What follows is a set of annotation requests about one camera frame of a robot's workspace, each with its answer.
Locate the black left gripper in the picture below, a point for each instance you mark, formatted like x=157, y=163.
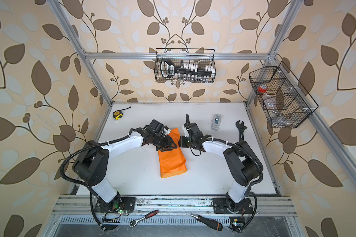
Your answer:
x=168, y=145

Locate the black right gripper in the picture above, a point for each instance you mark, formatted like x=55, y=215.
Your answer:
x=181, y=142

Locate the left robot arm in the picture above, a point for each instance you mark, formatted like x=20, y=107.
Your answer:
x=92, y=161

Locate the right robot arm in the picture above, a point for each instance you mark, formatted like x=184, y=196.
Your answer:
x=245, y=167

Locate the black adjustable wrench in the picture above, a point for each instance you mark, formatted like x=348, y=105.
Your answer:
x=241, y=128

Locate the yellow tape measure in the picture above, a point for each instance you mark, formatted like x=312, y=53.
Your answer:
x=118, y=114

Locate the red capped plastic bottle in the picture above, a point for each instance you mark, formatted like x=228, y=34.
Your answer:
x=263, y=91

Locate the black orange screwdriver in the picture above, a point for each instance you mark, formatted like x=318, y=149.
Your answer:
x=211, y=223

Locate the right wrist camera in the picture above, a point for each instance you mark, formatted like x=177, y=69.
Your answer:
x=187, y=129

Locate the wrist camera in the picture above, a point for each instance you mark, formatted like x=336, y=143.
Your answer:
x=156, y=127
x=187, y=129

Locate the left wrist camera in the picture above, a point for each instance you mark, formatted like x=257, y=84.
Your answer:
x=156, y=127

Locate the socket set rail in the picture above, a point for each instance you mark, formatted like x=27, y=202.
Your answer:
x=188, y=71

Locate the back wire basket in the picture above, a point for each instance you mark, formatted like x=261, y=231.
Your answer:
x=201, y=56

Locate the red handled ratchet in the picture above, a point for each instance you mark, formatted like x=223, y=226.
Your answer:
x=133, y=223

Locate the side wire basket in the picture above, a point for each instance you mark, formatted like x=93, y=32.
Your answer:
x=290, y=103

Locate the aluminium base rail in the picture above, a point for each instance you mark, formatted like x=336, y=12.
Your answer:
x=181, y=205

